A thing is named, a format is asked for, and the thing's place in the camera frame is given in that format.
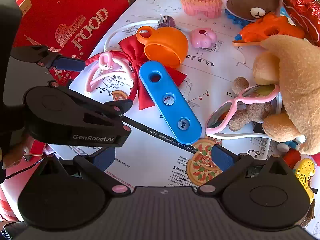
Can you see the pink flower toy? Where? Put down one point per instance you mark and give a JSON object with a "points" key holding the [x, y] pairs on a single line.
{"points": [[202, 37]]}

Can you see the yellow plastic toy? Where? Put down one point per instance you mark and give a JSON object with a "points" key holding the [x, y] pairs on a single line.
{"points": [[303, 175]]}

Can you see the pink hooded brown bear plush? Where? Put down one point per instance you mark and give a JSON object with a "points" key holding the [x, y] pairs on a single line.
{"points": [[250, 2]]}

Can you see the orange plastic cup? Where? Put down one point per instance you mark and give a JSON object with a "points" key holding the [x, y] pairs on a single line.
{"points": [[167, 40]]}

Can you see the white instruction sheet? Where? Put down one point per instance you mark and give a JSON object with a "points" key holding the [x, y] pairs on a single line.
{"points": [[220, 62]]}

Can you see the blue three-hole plastic plate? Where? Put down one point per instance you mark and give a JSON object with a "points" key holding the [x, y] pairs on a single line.
{"points": [[165, 85]]}

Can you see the pink sunglasses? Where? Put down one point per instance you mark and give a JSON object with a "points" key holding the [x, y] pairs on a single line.
{"points": [[220, 120]]}

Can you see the red white cloth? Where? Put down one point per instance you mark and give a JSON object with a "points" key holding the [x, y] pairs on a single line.
{"points": [[12, 192]]}

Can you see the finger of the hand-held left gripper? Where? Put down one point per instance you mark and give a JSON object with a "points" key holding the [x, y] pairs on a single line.
{"points": [[70, 63], [117, 110]]}

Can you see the red bow headband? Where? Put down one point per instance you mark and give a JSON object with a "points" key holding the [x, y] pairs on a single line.
{"points": [[130, 45]]}

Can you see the pizza slice card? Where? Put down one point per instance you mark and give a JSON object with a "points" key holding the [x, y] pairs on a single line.
{"points": [[200, 173], [203, 150], [120, 96]]}

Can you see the blue white cat figure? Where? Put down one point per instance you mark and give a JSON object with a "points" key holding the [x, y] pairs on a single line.
{"points": [[287, 146]]}

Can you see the red plastic toy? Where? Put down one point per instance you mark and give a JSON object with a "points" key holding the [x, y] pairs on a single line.
{"points": [[292, 158]]}

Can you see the small brown teddy bear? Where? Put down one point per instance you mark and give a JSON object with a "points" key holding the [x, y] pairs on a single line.
{"points": [[252, 110]]}

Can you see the red gold-printed box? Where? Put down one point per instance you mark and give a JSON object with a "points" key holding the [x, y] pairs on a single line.
{"points": [[62, 12]]}

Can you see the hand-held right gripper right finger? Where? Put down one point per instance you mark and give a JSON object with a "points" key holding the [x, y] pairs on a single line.
{"points": [[221, 158]]}

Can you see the purple printed plastic cup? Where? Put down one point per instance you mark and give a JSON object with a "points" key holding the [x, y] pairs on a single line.
{"points": [[167, 21]]}

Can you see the pink plastic headband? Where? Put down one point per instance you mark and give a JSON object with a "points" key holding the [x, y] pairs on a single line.
{"points": [[103, 61]]}

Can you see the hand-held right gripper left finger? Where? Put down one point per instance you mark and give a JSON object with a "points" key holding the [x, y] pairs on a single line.
{"points": [[106, 158]]}

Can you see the orange toy water gun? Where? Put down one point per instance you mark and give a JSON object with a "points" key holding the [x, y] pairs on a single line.
{"points": [[265, 28]]}

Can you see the blue block toy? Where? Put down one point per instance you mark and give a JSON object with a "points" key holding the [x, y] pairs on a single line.
{"points": [[233, 18]]}

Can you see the tan plush toy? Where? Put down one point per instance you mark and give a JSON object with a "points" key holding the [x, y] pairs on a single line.
{"points": [[295, 80]]}

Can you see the red foil snack bag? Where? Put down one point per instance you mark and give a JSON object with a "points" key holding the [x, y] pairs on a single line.
{"points": [[302, 10]]}

